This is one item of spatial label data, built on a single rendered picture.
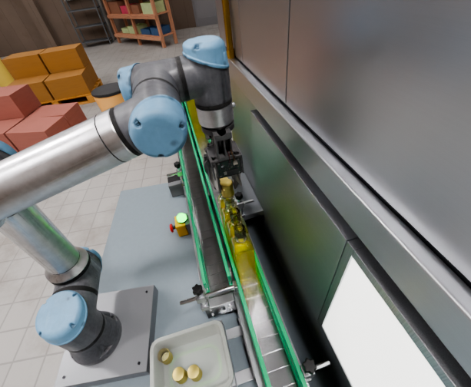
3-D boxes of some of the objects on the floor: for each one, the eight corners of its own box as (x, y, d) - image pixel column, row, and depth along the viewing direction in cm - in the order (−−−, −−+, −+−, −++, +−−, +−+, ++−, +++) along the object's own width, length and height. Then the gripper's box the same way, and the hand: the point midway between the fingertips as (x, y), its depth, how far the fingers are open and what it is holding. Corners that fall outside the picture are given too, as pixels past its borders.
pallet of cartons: (99, 121, 384) (74, 74, 334) (79, 159, 310) (42, 105, 261) (17, 135, 379) (-22, 89, 330) (-23, 176, 306) (-80, 124, 257)
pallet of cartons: (93, 104, 438) (67, 55, 383) (17, 116, 436) (-20, 69, 382) (107, 85, 507) (87, 41, 452) (41, 95, 505) (13, 52, 451)
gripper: (194, 140, 48) (213, 211, 63) (249, 127, 49) (254, 200, 64) (189, 120, 54) (207, 190, 69) (237, 109, 55) (244, 180, 70)
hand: (226, 184), depth 67 cm, fingers closed on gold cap, 3 cm apart
